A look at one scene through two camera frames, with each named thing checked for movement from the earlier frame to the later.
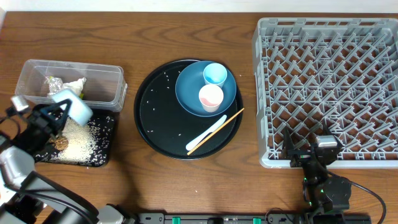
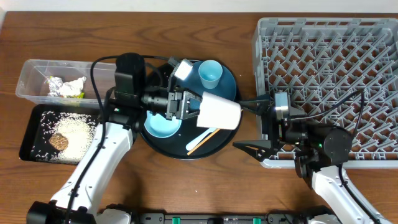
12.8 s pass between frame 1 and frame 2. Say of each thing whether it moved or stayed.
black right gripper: moved
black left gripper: moved
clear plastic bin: stayed
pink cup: moved
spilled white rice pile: stayed
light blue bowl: moved
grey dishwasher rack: stayed
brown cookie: stayed
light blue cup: moved
